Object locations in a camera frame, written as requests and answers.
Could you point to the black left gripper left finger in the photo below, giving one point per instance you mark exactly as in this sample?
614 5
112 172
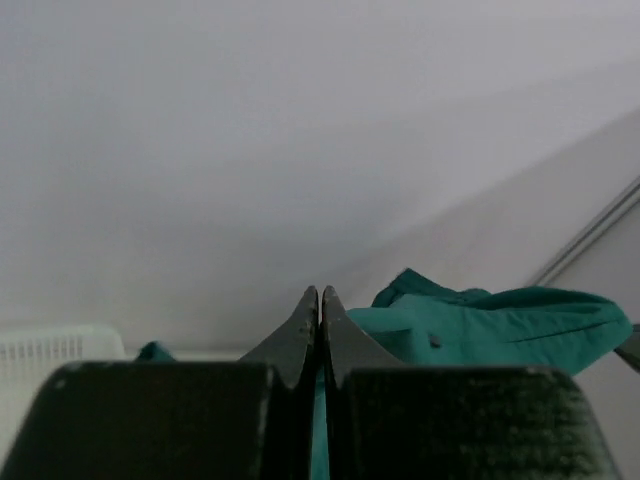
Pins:
246 419

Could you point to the green shorts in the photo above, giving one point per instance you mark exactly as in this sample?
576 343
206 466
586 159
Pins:
425 324

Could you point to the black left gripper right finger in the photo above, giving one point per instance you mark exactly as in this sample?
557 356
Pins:
389 420

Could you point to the right aluminium frame post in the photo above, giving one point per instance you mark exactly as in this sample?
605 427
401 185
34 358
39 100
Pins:
609 217

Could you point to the white plastic basket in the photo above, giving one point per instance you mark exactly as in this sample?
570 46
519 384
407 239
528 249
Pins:
30 354

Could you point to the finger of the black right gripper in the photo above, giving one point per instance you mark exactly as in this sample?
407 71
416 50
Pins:
629 351

